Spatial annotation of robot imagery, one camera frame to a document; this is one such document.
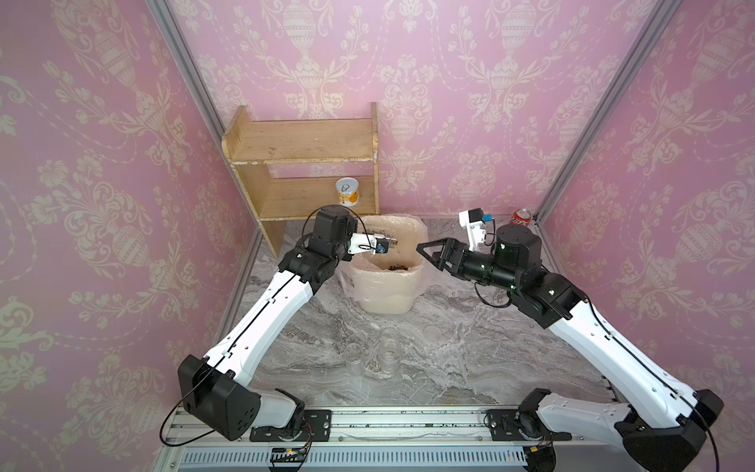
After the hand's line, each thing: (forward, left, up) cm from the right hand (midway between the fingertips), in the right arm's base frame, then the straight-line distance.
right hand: (425, 250), depth 63 cm
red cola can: (+35, -42, -27) cm, 61 cm away
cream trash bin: (+2, +8, -14) cm, 17 cm away
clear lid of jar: (-3, -5, -37) cm, 38 cm away
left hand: (+16, +18, -5) cm, 25 cm away
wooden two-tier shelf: (+52, +41, -13) cm, 67 cm away
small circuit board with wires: (-32, +35, -41) cm, 62 cm away
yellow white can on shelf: (+34, +19, -10) cm, 40 cm away
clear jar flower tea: (-8, +8, -38) cm, 40 cm away
